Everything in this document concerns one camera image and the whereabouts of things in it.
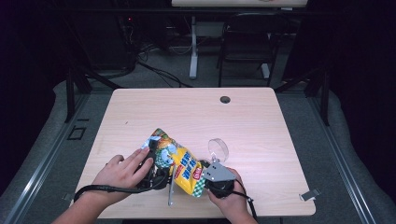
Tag person's left hand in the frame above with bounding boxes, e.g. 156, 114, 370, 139
92, 147, 155, 205

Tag white desk foot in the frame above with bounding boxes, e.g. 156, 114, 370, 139
260, 63, 272, 79

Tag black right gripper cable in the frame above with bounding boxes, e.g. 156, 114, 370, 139
231, 178, 260, 223

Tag dark equipment with red light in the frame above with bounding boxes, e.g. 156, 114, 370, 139
119, 13, 138, 64

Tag white desk leg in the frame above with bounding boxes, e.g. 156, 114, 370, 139
189, 16, 200, 80

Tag clear glass jar hinged lid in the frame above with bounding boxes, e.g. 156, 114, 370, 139
206, 137, 231, 165

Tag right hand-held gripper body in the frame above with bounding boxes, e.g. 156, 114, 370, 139
201, 161, 237, 200

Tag person's right hand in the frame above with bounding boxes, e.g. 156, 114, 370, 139
206, 178, 250, 220

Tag black folding chair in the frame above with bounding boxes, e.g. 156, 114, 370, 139
216, 12, 291, 89

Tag black metal frame stand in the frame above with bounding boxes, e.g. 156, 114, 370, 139
64, 60, 123, 124
274, 65, 332, 127

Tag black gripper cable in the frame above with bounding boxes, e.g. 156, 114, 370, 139
231, 178, 260, 223
73, 169, 171, 203

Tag yellow spouted pouch green cap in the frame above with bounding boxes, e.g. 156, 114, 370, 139
141, 127, 207, 199

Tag black floor cables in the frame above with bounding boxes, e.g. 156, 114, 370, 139
135, 46, 193, 89

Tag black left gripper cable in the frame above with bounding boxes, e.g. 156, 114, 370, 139
73, 169, 171, 203

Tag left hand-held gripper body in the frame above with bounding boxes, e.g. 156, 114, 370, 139
136, 161, 177, 207

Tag aluminium floor rail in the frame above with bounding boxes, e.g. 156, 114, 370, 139
2, 92, 92, 224
307, 92, 378, 224

